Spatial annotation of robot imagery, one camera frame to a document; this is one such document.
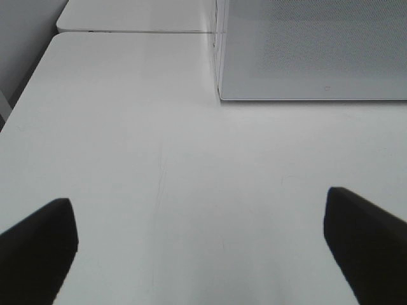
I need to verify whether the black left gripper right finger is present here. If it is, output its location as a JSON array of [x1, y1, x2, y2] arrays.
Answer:
[[323, 187, 406, 304]]

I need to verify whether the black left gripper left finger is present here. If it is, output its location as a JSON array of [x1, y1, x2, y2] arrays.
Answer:
[[1, 198, 78, 304]]

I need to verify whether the white microwave oven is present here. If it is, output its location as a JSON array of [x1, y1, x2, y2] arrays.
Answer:
[[214, 1, 406, 101]]

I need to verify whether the white rear table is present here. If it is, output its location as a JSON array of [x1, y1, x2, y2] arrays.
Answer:
[[56, 0, 215, 34]]

